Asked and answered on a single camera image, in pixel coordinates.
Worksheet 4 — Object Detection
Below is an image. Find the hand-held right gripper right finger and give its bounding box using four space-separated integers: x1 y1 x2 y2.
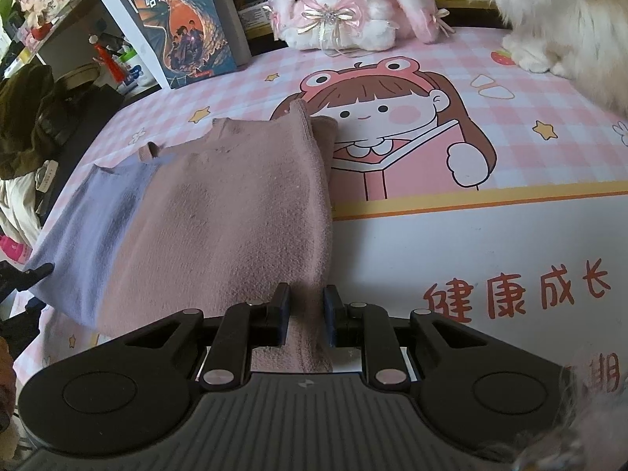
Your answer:
323 285 497 394

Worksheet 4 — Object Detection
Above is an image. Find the brown and purple sweater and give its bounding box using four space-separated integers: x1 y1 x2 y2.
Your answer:
24 99 340 374

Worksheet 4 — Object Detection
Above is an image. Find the pink cartoon printed mat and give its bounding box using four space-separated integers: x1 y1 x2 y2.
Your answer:
10 24 628 403

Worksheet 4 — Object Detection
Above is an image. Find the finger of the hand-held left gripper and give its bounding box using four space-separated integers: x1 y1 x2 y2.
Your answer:
0 262 55 286

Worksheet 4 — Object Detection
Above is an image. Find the white shelf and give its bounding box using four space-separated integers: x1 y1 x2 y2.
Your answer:
0 0 172 95

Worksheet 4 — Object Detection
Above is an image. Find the white bottle blue label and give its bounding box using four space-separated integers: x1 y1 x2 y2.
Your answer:
120 45 154 97

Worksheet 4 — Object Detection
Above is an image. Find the illustrated book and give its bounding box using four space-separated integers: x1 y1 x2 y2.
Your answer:
128 0 237 90

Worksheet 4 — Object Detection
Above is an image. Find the red bottle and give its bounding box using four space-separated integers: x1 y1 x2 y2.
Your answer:
88 34 123 94

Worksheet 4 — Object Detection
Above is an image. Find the dark olive cloth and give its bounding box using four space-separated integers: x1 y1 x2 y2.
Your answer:
0 63 124 181

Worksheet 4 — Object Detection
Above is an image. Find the cream fluffy cat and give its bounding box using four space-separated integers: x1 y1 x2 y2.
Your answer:
449 0 628 119

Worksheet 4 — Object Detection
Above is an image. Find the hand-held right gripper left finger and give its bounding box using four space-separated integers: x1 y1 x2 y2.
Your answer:
113 282 292 393

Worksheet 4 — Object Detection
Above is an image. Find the beige cloth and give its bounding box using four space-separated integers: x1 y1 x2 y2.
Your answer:
0 175 46 251

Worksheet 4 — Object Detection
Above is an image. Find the white smartwatch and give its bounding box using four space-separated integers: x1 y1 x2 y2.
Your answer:
35 159 60 193

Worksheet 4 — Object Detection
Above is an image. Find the white pink plush rabbit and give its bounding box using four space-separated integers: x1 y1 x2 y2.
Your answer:
262 0 451 57

